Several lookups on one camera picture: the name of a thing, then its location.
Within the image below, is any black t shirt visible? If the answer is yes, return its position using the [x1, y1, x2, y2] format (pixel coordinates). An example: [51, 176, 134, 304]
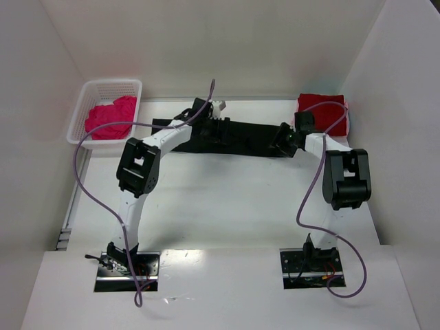
[173, 121, 283, 157]

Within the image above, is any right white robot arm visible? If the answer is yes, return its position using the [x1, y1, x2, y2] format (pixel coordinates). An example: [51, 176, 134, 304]
[271, 111, 372, 271]

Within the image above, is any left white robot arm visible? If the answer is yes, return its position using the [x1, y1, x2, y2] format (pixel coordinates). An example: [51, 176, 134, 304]
[107, 98, 230, 269]

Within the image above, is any folded red t shirt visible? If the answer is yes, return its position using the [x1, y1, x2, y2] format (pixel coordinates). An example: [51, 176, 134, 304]
[297, 93, 349, 137]

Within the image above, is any magenta t shirt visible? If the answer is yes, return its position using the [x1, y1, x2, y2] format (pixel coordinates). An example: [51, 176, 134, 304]
[85, 96, 137, 140]

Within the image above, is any white plastic basket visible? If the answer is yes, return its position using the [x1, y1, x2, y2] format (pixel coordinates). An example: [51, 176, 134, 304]
[67, 78, 142, 149]

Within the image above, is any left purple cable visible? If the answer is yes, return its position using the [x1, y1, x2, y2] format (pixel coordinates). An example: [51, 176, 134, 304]
[73, 78, 217, 307]

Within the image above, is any purple cable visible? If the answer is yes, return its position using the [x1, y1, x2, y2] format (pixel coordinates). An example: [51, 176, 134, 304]
[73, 78, 217, 307]
[296, 100, 368, 298]

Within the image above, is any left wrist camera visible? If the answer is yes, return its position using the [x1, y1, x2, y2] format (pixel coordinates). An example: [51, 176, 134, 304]
[210, 100, 226, 120]

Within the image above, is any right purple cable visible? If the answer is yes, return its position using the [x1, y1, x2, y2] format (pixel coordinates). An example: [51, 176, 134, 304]
[296, 100, 368, 298]

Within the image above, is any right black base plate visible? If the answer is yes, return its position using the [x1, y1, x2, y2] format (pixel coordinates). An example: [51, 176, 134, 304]
[280, 247, 346, 289]

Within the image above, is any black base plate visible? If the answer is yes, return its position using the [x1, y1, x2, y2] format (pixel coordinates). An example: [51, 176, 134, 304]
[94, 252, 160, 293]
[280, 247, 346, 289]

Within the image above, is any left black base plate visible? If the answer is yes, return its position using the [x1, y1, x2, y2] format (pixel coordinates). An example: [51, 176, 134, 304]
[94, 252, 160, 293]

